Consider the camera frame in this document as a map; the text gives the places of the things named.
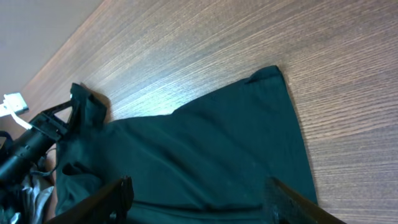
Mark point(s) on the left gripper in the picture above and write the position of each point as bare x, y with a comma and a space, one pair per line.
52, 126

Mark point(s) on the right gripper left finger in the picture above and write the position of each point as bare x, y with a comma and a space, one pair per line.
109, 205

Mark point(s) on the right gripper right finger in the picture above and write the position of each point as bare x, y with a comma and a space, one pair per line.
283, 205

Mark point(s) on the black t-shirt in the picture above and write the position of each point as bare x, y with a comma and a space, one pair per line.
207, 162

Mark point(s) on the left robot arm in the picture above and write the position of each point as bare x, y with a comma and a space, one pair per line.
24, 152

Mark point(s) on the grey folded garment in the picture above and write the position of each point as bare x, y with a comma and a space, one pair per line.
27, 202

